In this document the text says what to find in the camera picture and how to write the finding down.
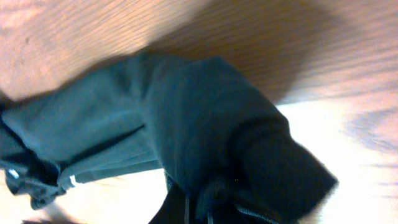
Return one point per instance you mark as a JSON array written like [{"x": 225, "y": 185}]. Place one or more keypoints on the black t-shirt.
[{"x": 226, "y": 151}]

